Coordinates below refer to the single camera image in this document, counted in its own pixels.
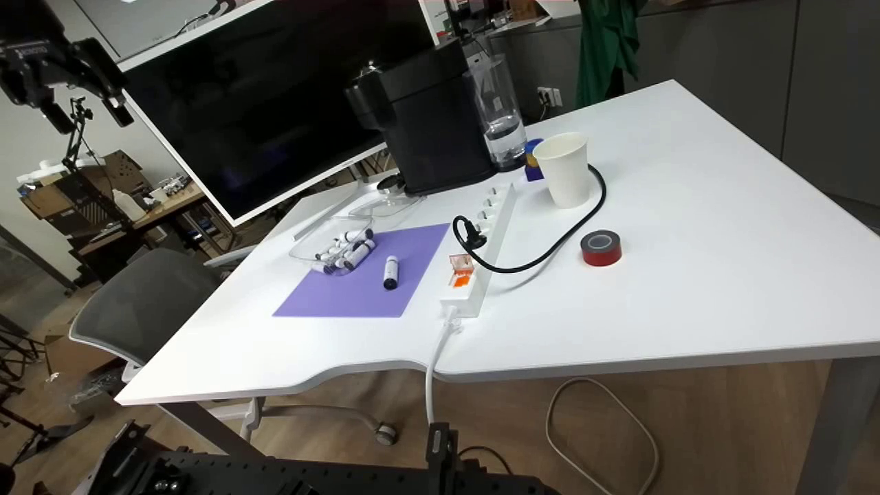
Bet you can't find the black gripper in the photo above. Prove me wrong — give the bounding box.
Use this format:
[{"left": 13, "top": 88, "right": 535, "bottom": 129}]
[{"left": 0, "top": 37, "right": 138, "bottom": 139}]

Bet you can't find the clear plastic container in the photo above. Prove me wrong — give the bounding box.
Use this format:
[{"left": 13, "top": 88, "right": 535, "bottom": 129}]
[{"left": 288, "top": 211, "right": 385, "bottom": 280}]

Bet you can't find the clear plastic water bottle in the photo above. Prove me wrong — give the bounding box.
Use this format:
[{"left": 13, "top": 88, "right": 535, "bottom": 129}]
[{"left": 460, "top": 33, "right": 531, "bottom": 174}]

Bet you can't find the black tripod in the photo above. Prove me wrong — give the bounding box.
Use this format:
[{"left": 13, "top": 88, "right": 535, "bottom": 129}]
[{"left": 60, "top": 95, "right": 99, "bottom": 174}]

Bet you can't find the wooden cluttered desk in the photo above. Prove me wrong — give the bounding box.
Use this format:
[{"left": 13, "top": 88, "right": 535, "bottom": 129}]
[{"left": 16, "top": 150, "right": 231, "bottom": 279}]

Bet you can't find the large white-framed monitor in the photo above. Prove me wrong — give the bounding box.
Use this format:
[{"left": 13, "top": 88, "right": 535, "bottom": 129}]
[{"left": 119, "top": 0, "right": 440, "bottom": 232}]

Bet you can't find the grey mesh office chair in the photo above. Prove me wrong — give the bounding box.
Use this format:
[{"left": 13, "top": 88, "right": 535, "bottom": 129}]
[{"left": 66, "top": 246, "right": 402, "bottom": 451}]

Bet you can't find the white monitor stand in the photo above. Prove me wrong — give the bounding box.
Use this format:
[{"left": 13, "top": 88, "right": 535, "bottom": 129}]
[{"left": 288, "top": 174, "right": 410, "bottom": 242}]

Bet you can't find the purple mat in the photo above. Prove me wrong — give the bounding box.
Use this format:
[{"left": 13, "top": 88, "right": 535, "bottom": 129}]
[{"left": 271, "top": 224, "right": 451, "bottom": 323}]

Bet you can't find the black coffee machine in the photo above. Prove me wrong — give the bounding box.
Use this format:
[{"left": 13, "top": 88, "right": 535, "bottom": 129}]
[{"left": 344, "top": 38, "right": 504, "bottom": 198}]

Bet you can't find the white power strip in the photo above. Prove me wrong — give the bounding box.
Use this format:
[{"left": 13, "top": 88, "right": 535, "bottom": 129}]
[{"left": 438, "top": 176, "right": 517, "bottom": 323}]

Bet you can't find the small blue packet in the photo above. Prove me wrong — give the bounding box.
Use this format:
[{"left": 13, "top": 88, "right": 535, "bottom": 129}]
[{"left": 519, "top": 136, "right": 545, "bottom": 185}]

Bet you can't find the white paper cup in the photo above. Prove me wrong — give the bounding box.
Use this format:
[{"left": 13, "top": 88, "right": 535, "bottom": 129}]
[{"left": 533, "top": 132, "right": 594, "bottom": 210}]

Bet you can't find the green hanging cloth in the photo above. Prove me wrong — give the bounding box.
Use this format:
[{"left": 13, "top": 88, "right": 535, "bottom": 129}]
[{"left": 574, "top": 0, "right": 643, "bottom": 107}]

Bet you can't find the red tape roll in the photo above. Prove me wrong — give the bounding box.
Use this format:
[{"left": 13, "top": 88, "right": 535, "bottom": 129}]
[{"left": 578, "top": 229, "right": 625, "bottom": 269}]

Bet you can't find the grey table leg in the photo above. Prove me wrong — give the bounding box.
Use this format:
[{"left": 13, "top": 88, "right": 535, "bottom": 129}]
[{"left": 795, "top": 359, "right": 880, "bottom": 495}]

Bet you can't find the grey panel white frame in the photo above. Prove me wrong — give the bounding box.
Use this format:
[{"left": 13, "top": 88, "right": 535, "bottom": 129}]
[{"left": 75, "top": 0, "right": 274, "bottom": 74}]

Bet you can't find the black cable with plug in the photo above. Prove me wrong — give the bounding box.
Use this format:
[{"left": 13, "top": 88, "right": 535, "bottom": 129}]
[{"left": 451, "top": 163, "right": 611, "bottom": 275}]

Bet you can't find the white power strip cable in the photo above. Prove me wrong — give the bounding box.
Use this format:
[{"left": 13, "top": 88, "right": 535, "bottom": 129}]
[{"left": 420, "top": 310, "right": 461, "bottom": 429}]

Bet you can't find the white wall outlet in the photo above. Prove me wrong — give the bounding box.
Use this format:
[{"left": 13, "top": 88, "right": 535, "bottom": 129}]
[{"left": 533, "top": 84, "right": 563, "bottom": 117}]

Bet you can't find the white floor cable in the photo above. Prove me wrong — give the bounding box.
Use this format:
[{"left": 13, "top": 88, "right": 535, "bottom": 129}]
[{"left": 545, "top": 376, "right": 663, "bottom": 495}]

